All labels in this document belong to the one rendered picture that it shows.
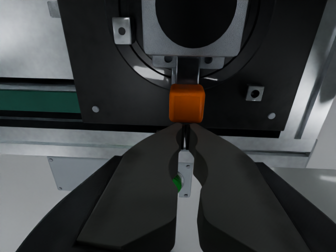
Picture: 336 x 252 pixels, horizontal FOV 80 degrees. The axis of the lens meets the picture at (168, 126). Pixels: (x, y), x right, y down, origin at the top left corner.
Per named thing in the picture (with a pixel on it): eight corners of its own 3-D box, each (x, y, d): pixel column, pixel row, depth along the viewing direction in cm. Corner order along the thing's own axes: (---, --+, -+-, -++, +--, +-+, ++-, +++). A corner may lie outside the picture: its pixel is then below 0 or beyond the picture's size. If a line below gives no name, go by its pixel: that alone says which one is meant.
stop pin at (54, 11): (80, 17, 23) (62, 18, 19) (69, 17, 23) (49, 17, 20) (77, 3, 22) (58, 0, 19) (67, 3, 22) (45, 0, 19)
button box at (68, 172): (189, 172, 36) (190, 200, 31) (74, 166, 37) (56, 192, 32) (191, 139, 33) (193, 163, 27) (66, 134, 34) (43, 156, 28)
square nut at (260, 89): (258, 98, 22) (261, 101, 21) (242, 97, 22) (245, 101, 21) (261, 83, 21) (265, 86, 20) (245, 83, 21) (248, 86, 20)
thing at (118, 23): (135, 42, 18) (132, 44, 17) (119, 42, 18) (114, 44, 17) (134, 17, 17) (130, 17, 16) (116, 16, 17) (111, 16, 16)
